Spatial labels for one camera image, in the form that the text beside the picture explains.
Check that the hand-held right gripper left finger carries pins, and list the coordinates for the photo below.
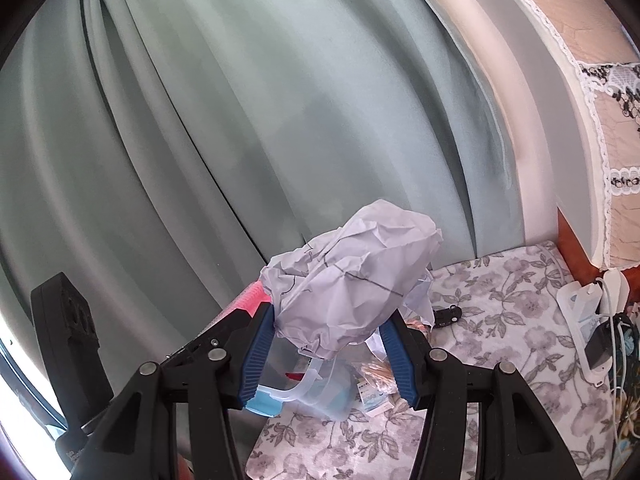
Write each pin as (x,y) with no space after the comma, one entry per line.
(255,360)

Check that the brown wooden cabinet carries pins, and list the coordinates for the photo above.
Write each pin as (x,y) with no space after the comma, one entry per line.
(575,250)

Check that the pale green curtain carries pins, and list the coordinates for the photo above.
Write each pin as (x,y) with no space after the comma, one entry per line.
(200,110)

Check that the beige quilted lace cover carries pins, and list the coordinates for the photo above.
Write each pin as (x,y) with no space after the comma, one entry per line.
(620,135)

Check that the bag of cotton swabs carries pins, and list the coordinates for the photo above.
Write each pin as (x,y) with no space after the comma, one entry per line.
(375,375)

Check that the small black toy car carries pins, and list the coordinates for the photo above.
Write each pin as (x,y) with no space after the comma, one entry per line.
(446,315)

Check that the white power strip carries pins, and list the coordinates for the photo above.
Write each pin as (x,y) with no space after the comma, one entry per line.
(575,305)

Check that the grey floral blanket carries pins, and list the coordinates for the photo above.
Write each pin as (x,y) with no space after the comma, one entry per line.
(500,350)

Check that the white paper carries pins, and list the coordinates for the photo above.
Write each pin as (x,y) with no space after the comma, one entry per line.
(350,270)

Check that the black charger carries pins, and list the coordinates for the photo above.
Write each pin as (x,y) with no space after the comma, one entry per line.
(600,345)

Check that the pink hair roller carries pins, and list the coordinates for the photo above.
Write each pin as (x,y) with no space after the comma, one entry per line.
(245,300)

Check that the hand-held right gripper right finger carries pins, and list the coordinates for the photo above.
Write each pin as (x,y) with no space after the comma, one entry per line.
(400,360)

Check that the clear plastic storage box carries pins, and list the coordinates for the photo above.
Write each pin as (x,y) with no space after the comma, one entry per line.
(325,395)

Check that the small white blue box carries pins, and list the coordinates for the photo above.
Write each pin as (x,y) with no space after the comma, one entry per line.
(372,399)

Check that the dark patterned cloth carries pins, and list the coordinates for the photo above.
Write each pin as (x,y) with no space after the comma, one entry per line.
(631,410)

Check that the white plug adapter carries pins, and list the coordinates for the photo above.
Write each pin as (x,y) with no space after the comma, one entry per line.
(614,287)

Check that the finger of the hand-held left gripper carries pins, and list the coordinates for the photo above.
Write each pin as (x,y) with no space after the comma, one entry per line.
(200,342)

